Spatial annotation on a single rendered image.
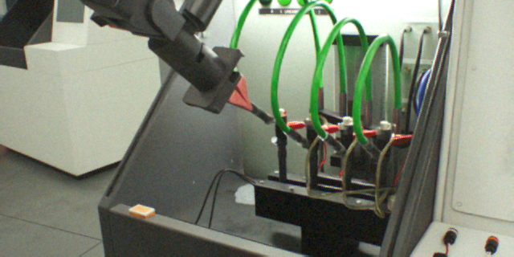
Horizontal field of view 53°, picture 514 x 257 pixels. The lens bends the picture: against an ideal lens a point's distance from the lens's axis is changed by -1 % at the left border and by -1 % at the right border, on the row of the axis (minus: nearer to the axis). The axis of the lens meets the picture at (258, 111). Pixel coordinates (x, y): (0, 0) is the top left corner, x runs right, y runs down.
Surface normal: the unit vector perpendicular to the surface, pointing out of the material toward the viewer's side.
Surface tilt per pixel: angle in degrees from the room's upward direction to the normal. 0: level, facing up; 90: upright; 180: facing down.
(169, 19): 94
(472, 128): 76
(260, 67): 90
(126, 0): 97
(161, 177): 90
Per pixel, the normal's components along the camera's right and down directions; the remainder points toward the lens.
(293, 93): -0.54, 0.25
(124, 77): 0.76, 0.14
